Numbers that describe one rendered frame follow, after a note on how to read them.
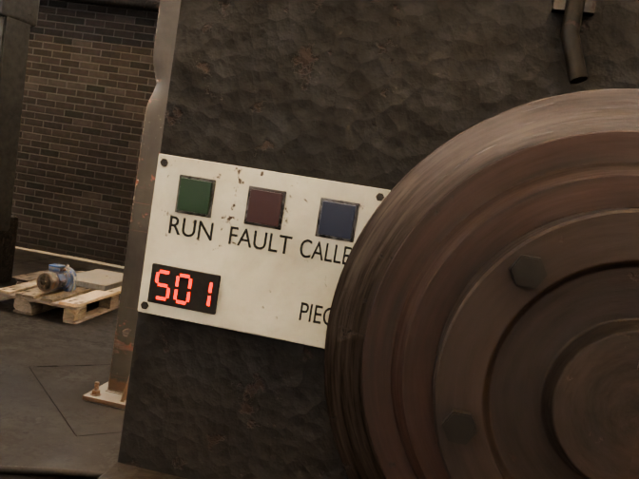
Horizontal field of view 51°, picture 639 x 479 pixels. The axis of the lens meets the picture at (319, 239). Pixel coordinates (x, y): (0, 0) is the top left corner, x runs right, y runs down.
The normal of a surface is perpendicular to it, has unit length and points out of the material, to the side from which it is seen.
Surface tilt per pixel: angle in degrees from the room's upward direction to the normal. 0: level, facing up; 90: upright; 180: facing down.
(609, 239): 90
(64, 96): 90
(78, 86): 90
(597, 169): 30
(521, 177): 90
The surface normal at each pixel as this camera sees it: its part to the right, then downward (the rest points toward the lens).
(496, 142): -0.18, 0.06
